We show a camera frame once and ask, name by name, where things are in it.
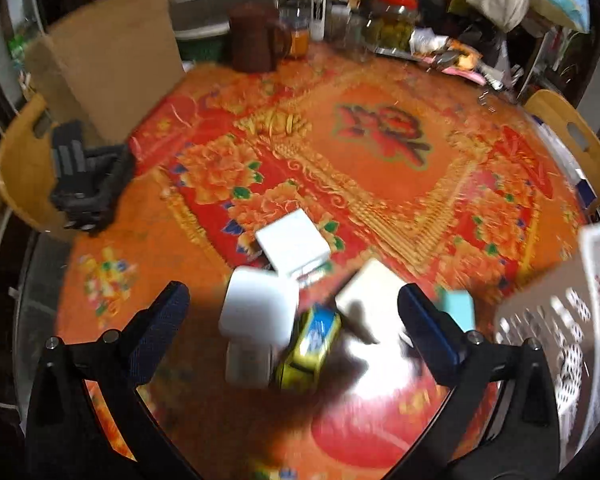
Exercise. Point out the red floral tablecloth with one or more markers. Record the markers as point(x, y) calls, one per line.
point(380, 185)

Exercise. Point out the red lid pickle jar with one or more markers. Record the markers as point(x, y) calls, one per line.
point(390, 25)

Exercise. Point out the glass jar with orange liquid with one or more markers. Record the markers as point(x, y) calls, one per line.
point(300, 40)

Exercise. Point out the clear plastic bottle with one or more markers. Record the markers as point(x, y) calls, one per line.
point(318, 12)

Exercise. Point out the yellow toy car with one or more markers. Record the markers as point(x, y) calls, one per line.
point(310, 347)

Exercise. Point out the white square box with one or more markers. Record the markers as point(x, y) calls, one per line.
point(292, 245)

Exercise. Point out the orange snack wrapper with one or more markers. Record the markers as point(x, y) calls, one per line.
point(447, 52)

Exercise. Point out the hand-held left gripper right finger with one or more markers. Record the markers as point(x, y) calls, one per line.
point(426, 326)

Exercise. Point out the empty glass jar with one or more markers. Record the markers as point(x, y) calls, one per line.
point(349, 32)

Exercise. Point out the teal cube charger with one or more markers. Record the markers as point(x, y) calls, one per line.
point(457, 310)

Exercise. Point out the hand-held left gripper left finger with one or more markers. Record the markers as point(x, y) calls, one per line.
point(159, 326)

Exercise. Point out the white rounded charger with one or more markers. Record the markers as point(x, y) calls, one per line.
point(257, 307)

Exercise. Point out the brown cardboard sheet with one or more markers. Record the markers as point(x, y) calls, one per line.
point(110, 65)

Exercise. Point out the white perforated plastic basket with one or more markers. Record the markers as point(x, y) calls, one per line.
point(597, 270)

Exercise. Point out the black power adapter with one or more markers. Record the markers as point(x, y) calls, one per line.
point(87, 180)

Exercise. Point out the yellow wooden chair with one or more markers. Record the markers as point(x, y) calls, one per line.
point(587, 147)
point(22, 170)

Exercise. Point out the brown jug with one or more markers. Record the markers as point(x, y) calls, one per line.
point(252, 37)

